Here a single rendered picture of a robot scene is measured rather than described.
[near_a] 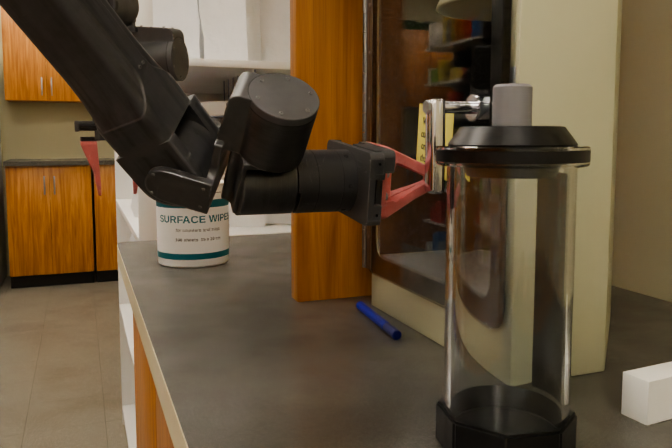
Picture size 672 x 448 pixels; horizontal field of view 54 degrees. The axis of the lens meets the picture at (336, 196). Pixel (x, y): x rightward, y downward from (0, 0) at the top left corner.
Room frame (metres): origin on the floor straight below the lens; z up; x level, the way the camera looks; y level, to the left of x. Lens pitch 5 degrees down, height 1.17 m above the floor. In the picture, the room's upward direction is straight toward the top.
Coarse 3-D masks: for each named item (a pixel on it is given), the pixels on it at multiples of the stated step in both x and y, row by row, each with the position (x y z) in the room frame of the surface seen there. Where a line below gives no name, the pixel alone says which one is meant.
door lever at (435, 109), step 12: (468, 96) 0.65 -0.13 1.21; (432, 108) 0.62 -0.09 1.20; (444, 108) 0.63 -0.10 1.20; (456, 108) 0.63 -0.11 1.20; (468, 108) 0.64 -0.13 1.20; (480, 108) 0.63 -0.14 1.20; (432, 120) 0.62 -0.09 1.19; (444, 120) 0.63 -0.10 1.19; (432, 132) 0.62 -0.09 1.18; (444, 132) 0.63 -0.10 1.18; (432, 144) 0.62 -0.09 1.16; (444, 144) 0.63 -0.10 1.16; (432, 156) 0.62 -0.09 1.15; (432, 168) 0.62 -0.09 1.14; (444, 168) 0.63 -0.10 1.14; (432, 180) 0.62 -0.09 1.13; (432, 192) 0.62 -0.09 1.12
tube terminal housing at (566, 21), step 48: (528, 0) 0.60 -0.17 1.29; (576, 0) 0.62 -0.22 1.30; (528, 48) 0.60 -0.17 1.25; (576, 48) 0.62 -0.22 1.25; (576, 96) 0.62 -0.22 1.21; (576, 240) 0.63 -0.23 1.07; (384, 288) 0.86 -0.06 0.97; (576, 288) 0.63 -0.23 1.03; (432, 336) 0.74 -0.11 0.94; (576, 336) 0.63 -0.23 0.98
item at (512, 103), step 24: (504, 96) 0.47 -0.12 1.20; (528, 96) 0.47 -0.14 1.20; (504, 120) 0.47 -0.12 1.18; (528, 120) 0.47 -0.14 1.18; (456, 144) 0.47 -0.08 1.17; (480, 144) 0.45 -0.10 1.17; (504, 144) 0.44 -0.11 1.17; (528, 144) 0.44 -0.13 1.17; (552, 144) 0.44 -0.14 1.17; (576, 144) 0.46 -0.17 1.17
